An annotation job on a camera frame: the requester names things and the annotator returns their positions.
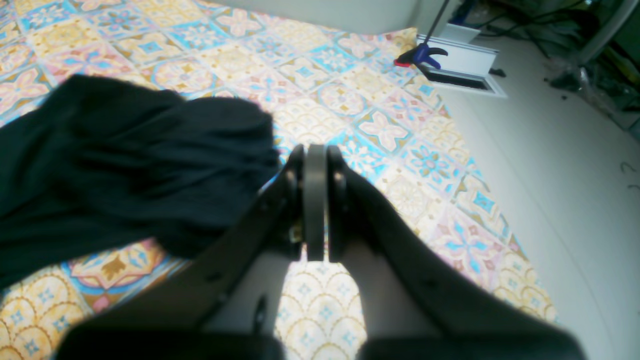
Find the black t-shirt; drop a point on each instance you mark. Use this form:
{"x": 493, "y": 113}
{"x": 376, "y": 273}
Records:
{"x": 103, "y": 163}

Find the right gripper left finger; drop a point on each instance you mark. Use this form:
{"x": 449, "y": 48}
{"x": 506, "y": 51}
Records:
{"x": 223, "y": 306}

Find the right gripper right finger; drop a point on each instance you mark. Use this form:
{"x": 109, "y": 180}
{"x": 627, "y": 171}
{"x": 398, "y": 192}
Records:
{"x": 415, "y": 306}

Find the white wall vent box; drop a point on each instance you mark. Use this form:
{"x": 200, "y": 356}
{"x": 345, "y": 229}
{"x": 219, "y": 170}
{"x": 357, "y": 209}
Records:
{"x": 465, "y": 66}

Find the patterned colourful tablecloth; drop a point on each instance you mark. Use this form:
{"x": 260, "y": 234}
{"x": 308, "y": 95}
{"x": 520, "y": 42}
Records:
{"x": 323, "y": 86}

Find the blue clamp bottom left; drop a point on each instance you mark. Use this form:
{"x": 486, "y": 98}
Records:
{"x": 422, "y": 53}

